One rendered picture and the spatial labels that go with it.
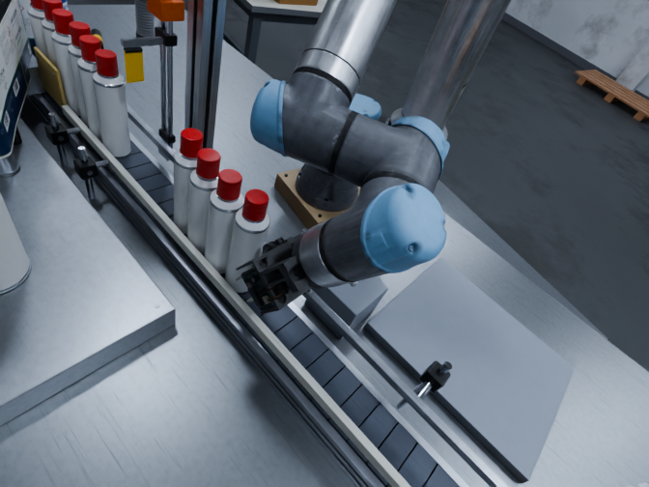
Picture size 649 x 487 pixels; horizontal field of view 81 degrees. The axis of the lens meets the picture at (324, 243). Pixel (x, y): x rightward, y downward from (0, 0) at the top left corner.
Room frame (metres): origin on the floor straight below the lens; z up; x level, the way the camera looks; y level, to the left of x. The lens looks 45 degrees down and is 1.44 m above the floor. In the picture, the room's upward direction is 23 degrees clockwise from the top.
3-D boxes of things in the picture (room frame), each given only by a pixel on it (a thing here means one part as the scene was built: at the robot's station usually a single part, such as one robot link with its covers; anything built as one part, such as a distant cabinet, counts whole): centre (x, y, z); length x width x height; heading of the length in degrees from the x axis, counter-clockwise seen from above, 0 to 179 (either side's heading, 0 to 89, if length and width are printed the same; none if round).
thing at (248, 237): (0.39, 0.11, 0.98); 0.05 x 0.05 x 0.20
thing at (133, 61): (0.55, 0.41, 1.09); 0.03 x 0.01 x 0.06; 153
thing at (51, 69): (0.62, 0.66, 0.94); 0.10 x 0.01 x 0.09; 63
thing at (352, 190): (0.74, 0.05, 0.92); 0.15 x 0.15 x 0.10
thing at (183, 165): (0.46, 0.25, 0.98); 0.05 x 0.05 x 0.20
